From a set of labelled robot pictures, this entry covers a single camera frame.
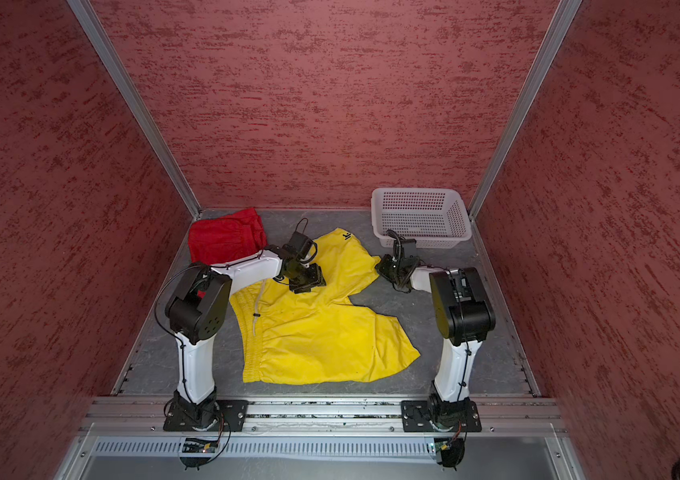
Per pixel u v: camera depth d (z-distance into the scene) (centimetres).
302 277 85
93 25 73
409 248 83
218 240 108
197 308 53
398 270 81
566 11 71
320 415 76
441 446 71
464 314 50
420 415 74
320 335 88
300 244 81
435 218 110
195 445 73
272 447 77
